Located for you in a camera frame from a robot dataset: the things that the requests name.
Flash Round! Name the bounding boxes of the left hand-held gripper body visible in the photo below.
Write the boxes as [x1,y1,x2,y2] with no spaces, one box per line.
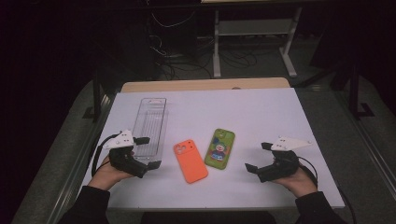
[102,129,149,179]

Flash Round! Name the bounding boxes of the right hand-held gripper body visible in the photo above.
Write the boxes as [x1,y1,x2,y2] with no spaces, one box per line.
[256,135,313,184]

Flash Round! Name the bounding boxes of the clear plastic tray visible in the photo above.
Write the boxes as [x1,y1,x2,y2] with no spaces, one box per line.
[132,97,169,164]

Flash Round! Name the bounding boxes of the orange phone case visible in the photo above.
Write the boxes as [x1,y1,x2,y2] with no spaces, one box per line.
[173,139,209,185]

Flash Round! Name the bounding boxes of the green cartoon phone case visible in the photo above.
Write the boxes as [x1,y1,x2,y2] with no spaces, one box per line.
[204,128,236,171]

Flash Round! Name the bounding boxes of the person's left hand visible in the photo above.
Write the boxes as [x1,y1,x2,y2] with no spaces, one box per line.
[88,155,134,191]

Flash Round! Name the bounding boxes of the person's right hand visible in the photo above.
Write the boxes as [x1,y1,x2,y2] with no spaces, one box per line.
[274,166,318,199]

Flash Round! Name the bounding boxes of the black metal stand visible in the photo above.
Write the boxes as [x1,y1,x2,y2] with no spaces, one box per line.
[347,61,375,121]
[82,69,108,123]

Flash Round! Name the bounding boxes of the light wooden table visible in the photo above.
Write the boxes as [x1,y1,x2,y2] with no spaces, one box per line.
[120,77,291,93]

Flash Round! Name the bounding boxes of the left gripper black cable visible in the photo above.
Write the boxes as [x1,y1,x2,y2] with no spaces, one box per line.
[91,133,123,177]

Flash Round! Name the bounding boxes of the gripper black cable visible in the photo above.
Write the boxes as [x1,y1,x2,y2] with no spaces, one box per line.
[297,155,358,224]
[91,133,123,177]

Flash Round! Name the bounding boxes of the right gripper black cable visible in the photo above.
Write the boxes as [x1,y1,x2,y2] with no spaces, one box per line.
[297,155,358,224]

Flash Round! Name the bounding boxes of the grey metal rail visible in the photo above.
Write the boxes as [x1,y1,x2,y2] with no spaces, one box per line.
[335,92,396,190]
[46,92,117,224]

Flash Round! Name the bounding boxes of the black floor cables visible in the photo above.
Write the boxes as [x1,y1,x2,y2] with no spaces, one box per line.
[148,34,260,80]

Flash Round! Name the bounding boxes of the white metal desk frame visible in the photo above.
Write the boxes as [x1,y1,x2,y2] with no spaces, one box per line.
[212,6,304,78]

